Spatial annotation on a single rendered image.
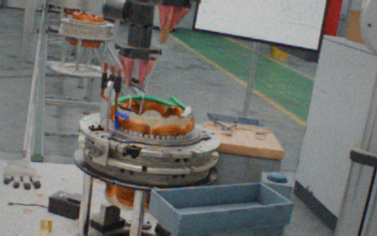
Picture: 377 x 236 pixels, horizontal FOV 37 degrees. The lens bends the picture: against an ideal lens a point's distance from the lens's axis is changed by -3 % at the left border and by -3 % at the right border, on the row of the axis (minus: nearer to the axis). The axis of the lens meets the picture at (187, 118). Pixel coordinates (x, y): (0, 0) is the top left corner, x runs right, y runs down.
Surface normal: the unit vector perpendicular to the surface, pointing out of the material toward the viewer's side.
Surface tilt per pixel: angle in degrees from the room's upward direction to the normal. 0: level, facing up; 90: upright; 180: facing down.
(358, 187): 90
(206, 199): 90
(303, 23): 83
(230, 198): 90
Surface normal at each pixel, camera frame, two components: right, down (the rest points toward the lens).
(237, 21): -0.21, 0.08
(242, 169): 0.04, 0.25
